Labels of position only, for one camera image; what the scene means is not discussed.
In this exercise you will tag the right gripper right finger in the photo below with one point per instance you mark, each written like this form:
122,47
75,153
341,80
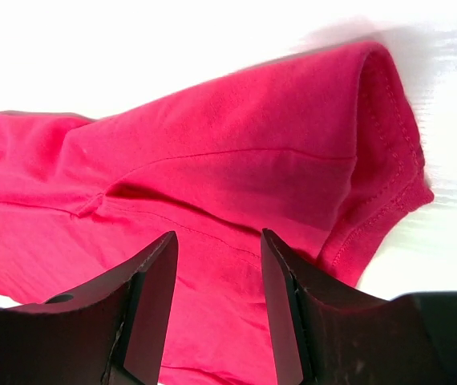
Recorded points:
326,332

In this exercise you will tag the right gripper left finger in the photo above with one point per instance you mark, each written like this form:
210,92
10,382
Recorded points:
110,330

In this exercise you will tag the magenta t-shirt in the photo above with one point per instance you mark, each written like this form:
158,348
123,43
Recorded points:
323,149

